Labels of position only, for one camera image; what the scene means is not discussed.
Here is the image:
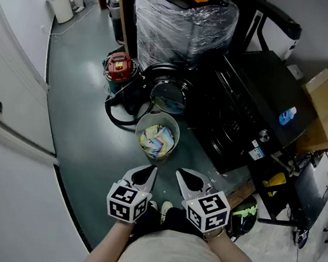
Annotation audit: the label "black washing machine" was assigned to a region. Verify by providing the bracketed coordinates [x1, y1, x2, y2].
[183, 42, 325, 185]

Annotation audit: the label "white floor cable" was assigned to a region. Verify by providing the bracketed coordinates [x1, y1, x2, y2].
[49, 0, 97, 47]

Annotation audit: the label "black ribbed vacuum hose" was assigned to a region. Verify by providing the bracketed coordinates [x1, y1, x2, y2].
[102, 87, 154, 131]

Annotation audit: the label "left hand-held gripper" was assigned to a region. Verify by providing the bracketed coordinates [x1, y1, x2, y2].
[104, 159, 159, 226]

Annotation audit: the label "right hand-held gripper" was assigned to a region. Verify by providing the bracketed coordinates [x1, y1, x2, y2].
[168, 167, 236, 236]

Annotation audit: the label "round glass machine door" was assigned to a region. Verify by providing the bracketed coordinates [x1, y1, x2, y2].
[138, 59, 199, 118]

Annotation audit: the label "plastic-wrapped grey appliance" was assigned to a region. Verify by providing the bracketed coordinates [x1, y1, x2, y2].
[126, 0, 241, 82]

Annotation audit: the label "black metal stand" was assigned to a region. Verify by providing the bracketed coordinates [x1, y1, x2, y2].
[241, 138, 328, 234]

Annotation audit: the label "person's right beige shoe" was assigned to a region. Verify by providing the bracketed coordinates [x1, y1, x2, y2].
[159, 200, 174, 225]

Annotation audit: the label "thin wrist bracelet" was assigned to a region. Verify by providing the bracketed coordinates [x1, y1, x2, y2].
[203, 225, 226, 243]

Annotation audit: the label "brown wooden frame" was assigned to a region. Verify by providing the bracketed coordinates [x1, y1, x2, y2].
[83, 0, 145, 59]

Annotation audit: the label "person's legs black shorts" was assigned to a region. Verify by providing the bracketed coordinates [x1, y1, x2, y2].
[132, 203, 211, 252]

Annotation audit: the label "blue liquid bottle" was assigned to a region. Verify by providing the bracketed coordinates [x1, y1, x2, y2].
[277, 104, 298, 128]

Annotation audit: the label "pastel tie-dye clothes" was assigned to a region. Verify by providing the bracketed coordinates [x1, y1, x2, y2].
[137, 122, 177, 160]

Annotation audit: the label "yellow plastic object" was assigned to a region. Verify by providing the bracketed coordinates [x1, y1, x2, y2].
[261, 170, 287, 199]

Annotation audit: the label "red vacuum cleaner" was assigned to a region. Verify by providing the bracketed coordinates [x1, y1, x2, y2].
[98, 49, 141, 95]

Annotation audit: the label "round grey laundry basket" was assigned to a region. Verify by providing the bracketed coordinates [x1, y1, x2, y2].
[132, 108, 183, 163]

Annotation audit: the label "person's left forearm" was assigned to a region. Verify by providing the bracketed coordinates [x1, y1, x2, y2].
[79, 215, 135, 262]

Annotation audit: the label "green black helmet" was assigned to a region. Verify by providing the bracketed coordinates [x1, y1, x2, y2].
[228, 192, 260, 237]

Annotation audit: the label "person's right forearm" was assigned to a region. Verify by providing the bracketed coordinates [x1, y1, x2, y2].
[200, 225, 279, 262]

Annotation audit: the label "small white device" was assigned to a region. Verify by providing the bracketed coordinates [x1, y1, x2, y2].
[285, 63, 306, 82]

